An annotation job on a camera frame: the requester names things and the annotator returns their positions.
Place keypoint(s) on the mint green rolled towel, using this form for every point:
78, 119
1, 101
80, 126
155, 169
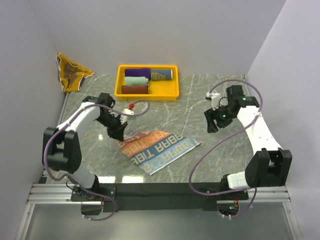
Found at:
136, 81

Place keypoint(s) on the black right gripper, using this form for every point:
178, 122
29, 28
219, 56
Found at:
210, 115

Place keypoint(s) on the blue lettered rolled towel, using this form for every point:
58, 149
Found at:
161, 74

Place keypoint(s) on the crumpled yellow brown towel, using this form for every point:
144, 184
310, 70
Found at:
71, 74

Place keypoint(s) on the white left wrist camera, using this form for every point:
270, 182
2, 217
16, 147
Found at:
128, 113

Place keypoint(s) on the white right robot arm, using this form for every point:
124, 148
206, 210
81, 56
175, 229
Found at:
270, 164

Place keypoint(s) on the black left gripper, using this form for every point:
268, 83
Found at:
117, 133

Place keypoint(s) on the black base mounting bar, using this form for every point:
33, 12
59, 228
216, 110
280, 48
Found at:
159, 196

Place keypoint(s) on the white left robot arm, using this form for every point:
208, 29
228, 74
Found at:
61, 144

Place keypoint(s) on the aluminium frame rail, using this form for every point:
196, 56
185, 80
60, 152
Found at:
60, 194

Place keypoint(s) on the purple rolled towel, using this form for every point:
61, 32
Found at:
138, 72

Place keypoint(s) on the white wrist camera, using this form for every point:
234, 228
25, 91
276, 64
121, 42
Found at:
128, 113
214, 97

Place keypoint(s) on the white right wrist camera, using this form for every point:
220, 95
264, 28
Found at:
214, 97

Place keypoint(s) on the yellow plastic tray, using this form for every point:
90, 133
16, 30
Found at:
165, 90

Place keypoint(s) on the brown rolled towel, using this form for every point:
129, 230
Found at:
134, 90

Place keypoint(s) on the striped rabbit print towel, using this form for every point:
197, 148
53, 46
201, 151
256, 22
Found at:
153, 150

